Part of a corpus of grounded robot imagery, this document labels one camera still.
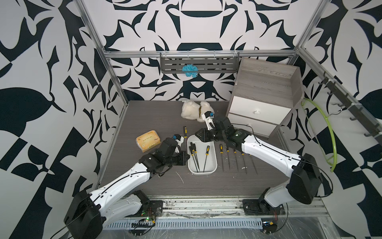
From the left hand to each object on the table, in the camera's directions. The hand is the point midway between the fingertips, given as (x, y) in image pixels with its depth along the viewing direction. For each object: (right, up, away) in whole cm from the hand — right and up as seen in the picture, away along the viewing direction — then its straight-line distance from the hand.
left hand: (189, 153), depth 78 cm
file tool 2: (+1, -2, +13) cm, 14 cm away
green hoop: (+62, -2, -14) cm, 64 cm away
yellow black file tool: (-2, +11, 0) cm, 11 cm away
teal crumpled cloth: (+2, +47, +13) cm, 49 cm away
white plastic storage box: (+8, -5, +13) cm, 16 cm away
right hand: (+4, +12, +1) cm, 12 cm away
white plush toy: (+1, +23, +23) cm, 33 cm away
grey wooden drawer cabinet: (+40, +31, +3) cm, 51 cm away
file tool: (+23, +5, -23) cm, 33 cm away
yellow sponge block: (-26, +4, +16) cm, 31 cm away
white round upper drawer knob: (+37, +21, +5) cm, 43 cm away
